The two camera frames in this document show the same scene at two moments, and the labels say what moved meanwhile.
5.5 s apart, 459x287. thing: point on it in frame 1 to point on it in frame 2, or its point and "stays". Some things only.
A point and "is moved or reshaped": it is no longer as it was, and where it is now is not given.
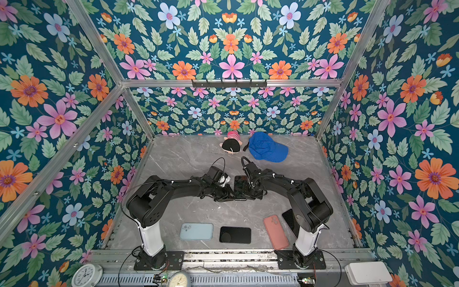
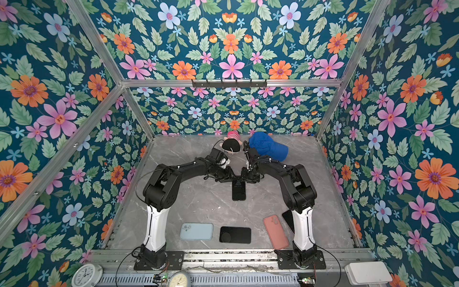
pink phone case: (275, 232) stays
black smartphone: (241, 184) is moved or reshaped
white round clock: (87, 275) stays
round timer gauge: (178, 278) stays
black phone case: (241, 187) stays
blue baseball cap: (263, 148) stays
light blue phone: (196, 231) stays
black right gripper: (257, 197) to (244, 177)
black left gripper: (229, 195) to (228, 177)
